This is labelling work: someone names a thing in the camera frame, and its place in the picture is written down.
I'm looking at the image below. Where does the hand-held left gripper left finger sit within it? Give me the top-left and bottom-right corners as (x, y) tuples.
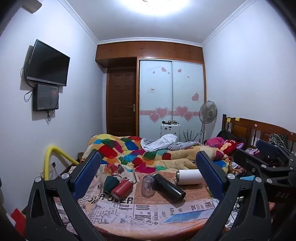
(25, 151), (107, 241)

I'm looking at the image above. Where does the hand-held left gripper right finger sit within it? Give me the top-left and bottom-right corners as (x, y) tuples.
(189, 151), (271, 241)

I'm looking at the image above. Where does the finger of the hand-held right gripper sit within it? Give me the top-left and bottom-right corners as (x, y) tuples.
(256, 139), (296, 171)
(233, 149), (296, 186)

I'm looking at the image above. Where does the white cup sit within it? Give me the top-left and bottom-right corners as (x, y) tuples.
(176, 169), (207, 185)

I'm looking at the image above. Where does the dark green cup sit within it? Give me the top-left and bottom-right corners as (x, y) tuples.
(102, 175), (123, 195)

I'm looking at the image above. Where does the red bottle cup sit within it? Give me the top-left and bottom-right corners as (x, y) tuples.
(111, 178), (134, 200)

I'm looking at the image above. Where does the black bottle cup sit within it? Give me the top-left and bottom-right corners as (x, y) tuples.
(153, 173), (186, 204)

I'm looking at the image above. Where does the clear glass cup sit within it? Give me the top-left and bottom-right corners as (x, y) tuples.
(141, 175), (155, 197)

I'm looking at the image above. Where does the dotted dark cloth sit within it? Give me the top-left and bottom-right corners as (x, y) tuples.
(269, 133), (289, 149)

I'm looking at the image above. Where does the red plush toy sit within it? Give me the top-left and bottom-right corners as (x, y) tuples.
(220, 138), (246, 156)

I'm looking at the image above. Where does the wooden bed headboard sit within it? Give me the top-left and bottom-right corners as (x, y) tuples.
(221, 114), (296, 154)

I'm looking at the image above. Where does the black bag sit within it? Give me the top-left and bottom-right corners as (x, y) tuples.
(217, 129), (236, 142)

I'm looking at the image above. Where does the pink clothing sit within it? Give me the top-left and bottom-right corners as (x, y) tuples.
(205, 136), (225, 148)

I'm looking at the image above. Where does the bundle of dry branches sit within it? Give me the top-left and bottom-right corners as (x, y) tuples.
(182, 129), (200, 142)

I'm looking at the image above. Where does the blue paper sheet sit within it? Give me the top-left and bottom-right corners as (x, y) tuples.
(162, 212), (216, 224)

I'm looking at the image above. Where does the grey crumpled cloth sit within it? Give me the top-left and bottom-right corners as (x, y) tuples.
(140, 134), (202, 153)

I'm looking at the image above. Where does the colourful patchwork blanket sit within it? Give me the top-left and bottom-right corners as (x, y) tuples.
(82, 134), (232, 174)

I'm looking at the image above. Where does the small white cabinet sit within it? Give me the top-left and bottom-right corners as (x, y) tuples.
(161, 123), (180, 142)

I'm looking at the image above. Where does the standing fan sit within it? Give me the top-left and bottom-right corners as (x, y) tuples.
(199, 100), (218, 144)

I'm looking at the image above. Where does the brown wooden door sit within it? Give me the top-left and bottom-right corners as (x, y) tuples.
(107, 67), (137, 138)

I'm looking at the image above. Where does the red box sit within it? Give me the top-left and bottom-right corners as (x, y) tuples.
(10, 208), (26, 237)

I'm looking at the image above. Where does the wardrobe with heart stickers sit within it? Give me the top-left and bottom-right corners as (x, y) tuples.
(96, 41), (205, 144)

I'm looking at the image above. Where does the air conditioner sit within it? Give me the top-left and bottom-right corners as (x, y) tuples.
(21, 0), (43, 13)

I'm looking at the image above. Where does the yellow padded rail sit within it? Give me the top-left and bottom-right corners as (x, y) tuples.
(45, 145), (79, 180)

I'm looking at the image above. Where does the small wall monitor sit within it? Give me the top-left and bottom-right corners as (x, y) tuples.
(33, 83), (60, 112)

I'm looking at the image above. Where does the black television cable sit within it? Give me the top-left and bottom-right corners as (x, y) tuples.
(23, 66), (35, 102)

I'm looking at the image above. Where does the wall mounted television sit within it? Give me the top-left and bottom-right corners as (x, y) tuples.
(25, 39), (71, 87)

